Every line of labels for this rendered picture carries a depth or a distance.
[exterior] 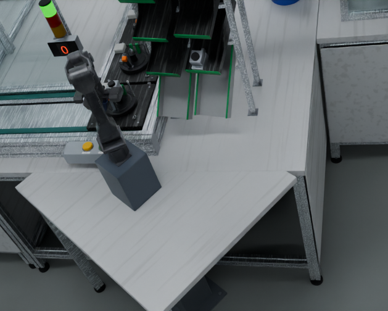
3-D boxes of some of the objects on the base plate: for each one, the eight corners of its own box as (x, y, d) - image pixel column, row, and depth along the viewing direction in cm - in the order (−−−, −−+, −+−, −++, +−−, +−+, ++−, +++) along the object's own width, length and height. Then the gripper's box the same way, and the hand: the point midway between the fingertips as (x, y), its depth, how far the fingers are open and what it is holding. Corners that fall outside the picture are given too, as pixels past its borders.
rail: (158, 155, 242) (150, 137, 234) (-34, 158, 268) (-46, 142, 260) (160, 145, 245) (153, 126, 238) (-29, 149, 271) (-41, 132, 263)
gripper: (116, 73, 224) (129, 103, 235) (71, 76, 229) (86, 105, 241) (112, 85, 220) (126, 115, 232) (66, 87, 226) (81, 116, 237)
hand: (102, 103), depth 234 cm, fingers closed
